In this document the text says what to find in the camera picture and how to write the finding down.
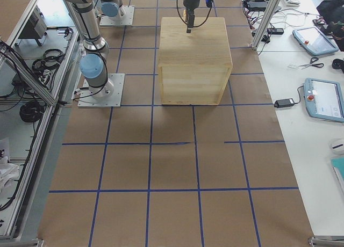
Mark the small black box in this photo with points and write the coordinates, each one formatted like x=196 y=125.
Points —
x=275 y=31

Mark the front metal base plate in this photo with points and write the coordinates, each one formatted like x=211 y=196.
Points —
x=108 y=96

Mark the grey control box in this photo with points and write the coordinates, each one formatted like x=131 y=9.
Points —
x=35 y=28

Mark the metal base plate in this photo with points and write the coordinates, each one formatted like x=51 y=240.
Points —
x=126 y=20
x=108 y=96

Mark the black round object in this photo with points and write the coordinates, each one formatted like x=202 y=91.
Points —
x=338 y=64

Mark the teal notebook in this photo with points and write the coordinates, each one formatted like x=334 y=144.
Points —
x=338 y=167

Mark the rear metal base plate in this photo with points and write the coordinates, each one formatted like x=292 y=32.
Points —
x=126 y=20

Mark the teach pendant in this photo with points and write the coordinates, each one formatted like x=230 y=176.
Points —
x=314 y=41
x=323 y=99

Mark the lower teach pendant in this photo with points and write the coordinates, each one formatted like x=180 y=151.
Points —
x=323 y=99

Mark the upper teach pendant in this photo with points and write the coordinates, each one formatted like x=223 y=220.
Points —
x=314 y=41

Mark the black power adapter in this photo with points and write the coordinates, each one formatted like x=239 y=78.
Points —
x=283 y=103

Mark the black power brick top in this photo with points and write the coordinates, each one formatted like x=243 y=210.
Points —
x=256 y=6

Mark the black bag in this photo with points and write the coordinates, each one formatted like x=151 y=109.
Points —
x=332 y=13

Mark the wooden drawer cabinet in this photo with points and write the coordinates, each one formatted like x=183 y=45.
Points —
x=193 y=68

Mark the aluminium frame left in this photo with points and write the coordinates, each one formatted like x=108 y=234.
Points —
x=32 y=77

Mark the silver robot arm rear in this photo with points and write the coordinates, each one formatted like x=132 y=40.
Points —
x=112 y=9

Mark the aluminium frame post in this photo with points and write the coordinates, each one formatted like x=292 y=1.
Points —
x=268 y=14

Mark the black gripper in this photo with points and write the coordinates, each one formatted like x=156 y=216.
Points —
x=190 y=1

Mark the black handled scissors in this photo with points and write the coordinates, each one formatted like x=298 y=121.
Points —
x=312 y=63

